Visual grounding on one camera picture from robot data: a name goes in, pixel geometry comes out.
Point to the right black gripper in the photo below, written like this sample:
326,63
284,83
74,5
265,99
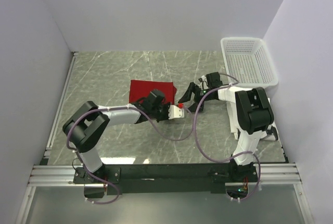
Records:
193,88

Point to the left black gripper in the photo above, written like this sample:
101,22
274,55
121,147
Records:
167,106

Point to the red t-shirt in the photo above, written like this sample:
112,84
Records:
141,88

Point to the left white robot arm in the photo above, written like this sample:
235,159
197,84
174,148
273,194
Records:
85,127

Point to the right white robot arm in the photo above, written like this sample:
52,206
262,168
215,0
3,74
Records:
250,114

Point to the white printed folded t-shirt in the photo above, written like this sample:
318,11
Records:
271,134

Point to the white perforated plastic basket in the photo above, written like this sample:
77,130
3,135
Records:
248,60

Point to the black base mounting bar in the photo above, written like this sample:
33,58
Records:
164,178

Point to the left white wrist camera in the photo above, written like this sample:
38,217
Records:
174,112

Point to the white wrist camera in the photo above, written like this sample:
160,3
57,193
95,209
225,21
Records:
203,82
174,112

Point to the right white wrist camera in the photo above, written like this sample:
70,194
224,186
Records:
203,82

